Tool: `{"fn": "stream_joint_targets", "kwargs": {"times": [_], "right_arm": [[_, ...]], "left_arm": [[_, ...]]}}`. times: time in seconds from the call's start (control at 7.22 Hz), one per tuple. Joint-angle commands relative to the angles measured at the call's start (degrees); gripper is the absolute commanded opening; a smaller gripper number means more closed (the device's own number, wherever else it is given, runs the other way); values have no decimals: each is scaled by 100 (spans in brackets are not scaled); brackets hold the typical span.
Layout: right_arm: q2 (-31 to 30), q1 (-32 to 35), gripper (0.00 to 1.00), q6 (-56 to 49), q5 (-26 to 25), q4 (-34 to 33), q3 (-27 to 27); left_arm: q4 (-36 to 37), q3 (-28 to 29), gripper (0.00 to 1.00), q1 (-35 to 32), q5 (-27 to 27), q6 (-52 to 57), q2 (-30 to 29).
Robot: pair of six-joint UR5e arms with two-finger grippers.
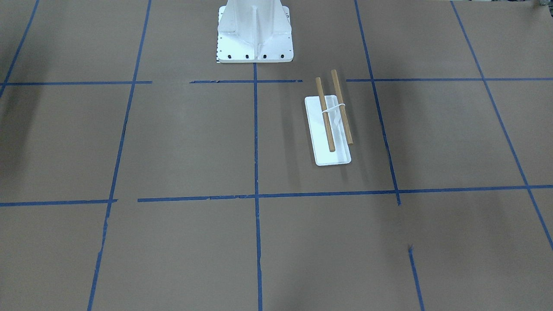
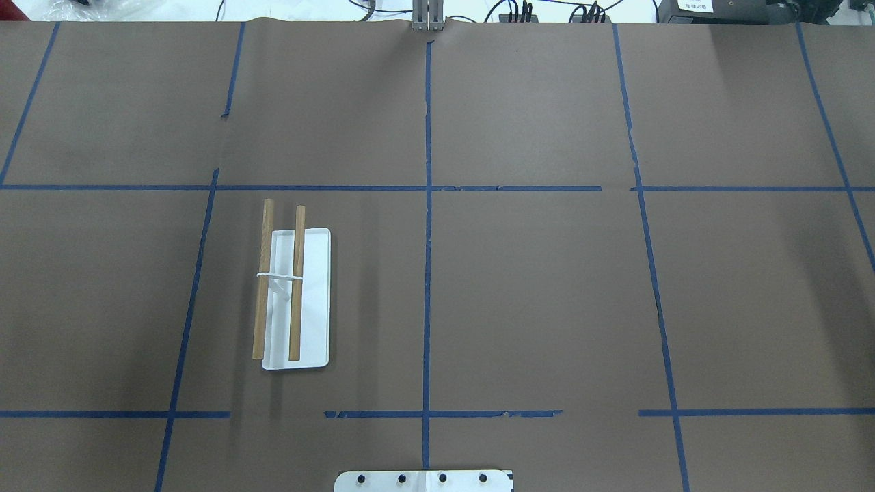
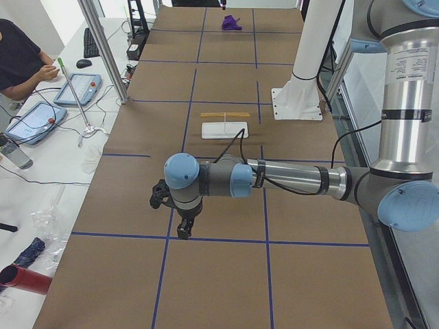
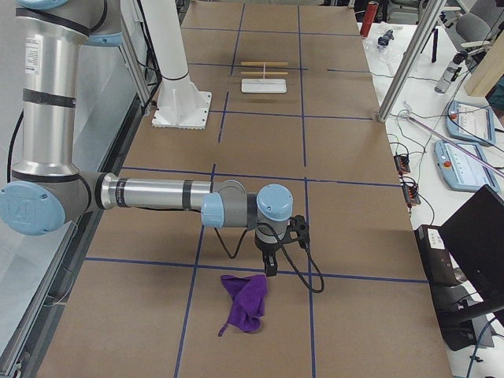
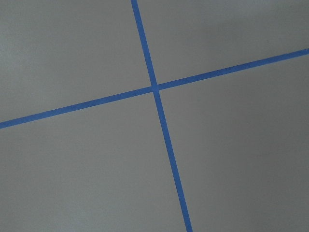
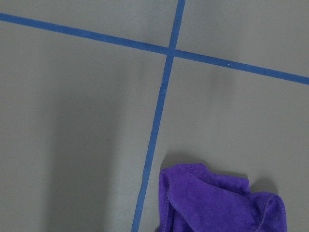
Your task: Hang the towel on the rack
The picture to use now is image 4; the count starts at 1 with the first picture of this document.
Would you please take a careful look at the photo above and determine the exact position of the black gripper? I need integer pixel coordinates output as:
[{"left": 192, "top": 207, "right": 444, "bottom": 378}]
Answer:
[{"left": 254, "top": 232, "right": 280, "bottom": 277}]

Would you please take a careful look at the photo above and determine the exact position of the purple towel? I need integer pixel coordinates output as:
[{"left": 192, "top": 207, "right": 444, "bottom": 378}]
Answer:
[{"left": 218, "top": 274, "right": 268, "bottom": 337}]

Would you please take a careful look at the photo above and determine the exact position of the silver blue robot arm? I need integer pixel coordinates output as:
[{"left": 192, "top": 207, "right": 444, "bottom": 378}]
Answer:
[{"left": 1, "top": 1, "right": 295, "bottom": 276}]

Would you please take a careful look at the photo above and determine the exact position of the white wooden towel rack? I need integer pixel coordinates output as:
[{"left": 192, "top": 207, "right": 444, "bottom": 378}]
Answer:
[{"left": 240, "top": 61, "right": 288, "bottom": 94}]

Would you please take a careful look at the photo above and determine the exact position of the black laptop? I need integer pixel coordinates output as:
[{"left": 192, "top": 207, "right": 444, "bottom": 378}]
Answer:
[{"left": 414, "top": 184, "right": 503, "bottom": 350}]

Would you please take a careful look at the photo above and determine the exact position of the lower blue teach pendant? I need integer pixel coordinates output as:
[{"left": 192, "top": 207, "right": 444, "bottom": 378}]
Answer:
[{"left": 434, "top": 140, "right": 500, "bottom": 192}]

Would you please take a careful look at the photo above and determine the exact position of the blue teach pendant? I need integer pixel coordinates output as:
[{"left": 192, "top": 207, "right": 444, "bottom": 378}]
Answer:
[
  {"left": 434, "top": 140, "right": 500, "bottom": 192},
  {"left": 446, "top": 101, "right": 496, "bottom": 146}
]

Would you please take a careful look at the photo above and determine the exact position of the upper blue teach pendant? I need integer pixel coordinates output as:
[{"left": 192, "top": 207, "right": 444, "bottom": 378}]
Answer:
[{"left": 446, "top": 101, "right": 496, "bottom": 146}]

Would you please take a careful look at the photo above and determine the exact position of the blue folded umbrella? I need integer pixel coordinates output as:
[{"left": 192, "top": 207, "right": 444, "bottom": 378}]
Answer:
[{"left": 377, "top": 29, "right": 395, "bottom": 48}]

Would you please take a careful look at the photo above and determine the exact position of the clear water bottle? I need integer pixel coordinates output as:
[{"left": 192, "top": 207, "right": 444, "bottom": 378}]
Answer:
[{"left": 435, "top": 50, "right": 468, "bottom": 94}]

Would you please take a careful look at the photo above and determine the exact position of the red cylinder tube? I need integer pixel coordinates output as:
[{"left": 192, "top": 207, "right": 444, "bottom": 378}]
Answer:
[{"left": 360, "top": 1, "right": 379, "bottom": 38}]

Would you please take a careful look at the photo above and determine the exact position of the grey office chair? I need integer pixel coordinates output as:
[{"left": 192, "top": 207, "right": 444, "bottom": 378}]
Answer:
[{"left": 455, "top": 13, "right": 491, "bottom": 49}]

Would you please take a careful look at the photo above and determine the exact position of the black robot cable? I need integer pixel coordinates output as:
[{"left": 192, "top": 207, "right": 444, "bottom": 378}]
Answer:
[{"left": 212, "top": 220, "right": 325, "bottom": 293}]

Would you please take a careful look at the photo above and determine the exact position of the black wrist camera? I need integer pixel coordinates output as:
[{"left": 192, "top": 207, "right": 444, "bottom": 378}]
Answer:
[{"left": 282, "top": 215, "right": 310, "bottom": 250}]

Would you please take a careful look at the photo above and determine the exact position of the white camera stand column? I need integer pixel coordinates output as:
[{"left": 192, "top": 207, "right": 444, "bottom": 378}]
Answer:
[{"left": 141, "top": 0, "right": 212, "bottom": 129}]

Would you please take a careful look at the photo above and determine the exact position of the aluminium frame post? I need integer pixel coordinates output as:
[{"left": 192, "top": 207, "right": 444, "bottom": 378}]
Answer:
[{"left": 377, "top": 0, "right": 446, "bottom": 123}]

